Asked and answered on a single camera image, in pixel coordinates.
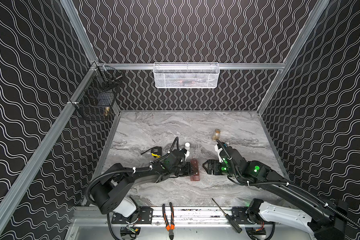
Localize yellow black tape measure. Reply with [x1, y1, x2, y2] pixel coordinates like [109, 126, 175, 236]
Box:
[141, 146, 163, 158]

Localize brown pill organizer box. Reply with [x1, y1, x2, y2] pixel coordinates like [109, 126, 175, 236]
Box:
[191, 159, 201, 182]

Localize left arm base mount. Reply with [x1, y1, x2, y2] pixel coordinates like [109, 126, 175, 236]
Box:
[111, 207, 153, 225]

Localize black screwdriver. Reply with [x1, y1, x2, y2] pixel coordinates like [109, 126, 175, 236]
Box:
[212, 198, 243, 234]

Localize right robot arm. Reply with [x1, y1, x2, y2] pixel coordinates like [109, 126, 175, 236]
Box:
[203, 140, 360, 240]

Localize orange handled pliers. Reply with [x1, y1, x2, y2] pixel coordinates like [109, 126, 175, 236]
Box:
[162, 202, 175, 240]

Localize black wire basket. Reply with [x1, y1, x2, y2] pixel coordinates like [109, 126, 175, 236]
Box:
[74, 62, 124, 122]

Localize small amber glass vial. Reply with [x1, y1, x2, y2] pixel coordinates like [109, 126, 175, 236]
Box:
[212, 129, 221, 141]

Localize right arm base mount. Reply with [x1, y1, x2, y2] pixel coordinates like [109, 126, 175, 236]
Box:
[231, 207, 257, 225]

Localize white wire mesh basket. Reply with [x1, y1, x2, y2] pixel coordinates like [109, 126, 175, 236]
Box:
[153, 62, 220, 89]

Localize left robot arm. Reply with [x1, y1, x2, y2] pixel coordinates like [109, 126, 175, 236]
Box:
[85, 137, 193, 215]

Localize white pill bottle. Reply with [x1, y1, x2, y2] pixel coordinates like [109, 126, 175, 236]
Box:
[185, 143, 191, 153]

